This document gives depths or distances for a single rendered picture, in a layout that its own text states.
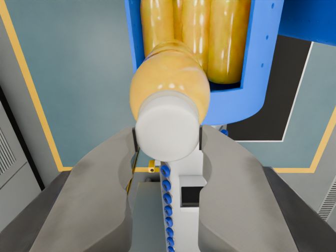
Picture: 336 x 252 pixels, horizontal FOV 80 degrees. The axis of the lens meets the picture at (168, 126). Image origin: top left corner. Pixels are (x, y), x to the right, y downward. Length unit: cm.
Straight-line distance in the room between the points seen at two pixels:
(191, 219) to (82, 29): 140
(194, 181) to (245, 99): 51
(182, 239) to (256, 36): 102
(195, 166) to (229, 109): 49
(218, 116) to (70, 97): 161
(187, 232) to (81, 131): 129
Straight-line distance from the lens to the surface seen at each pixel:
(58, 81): 186
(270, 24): 38
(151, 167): 80
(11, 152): 215
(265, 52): 38
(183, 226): 109
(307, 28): 82
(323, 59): 191
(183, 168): 82
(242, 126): 168
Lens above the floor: 155
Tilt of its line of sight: 61 degrees down
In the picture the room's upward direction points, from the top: 177 degrees counter-clockwise
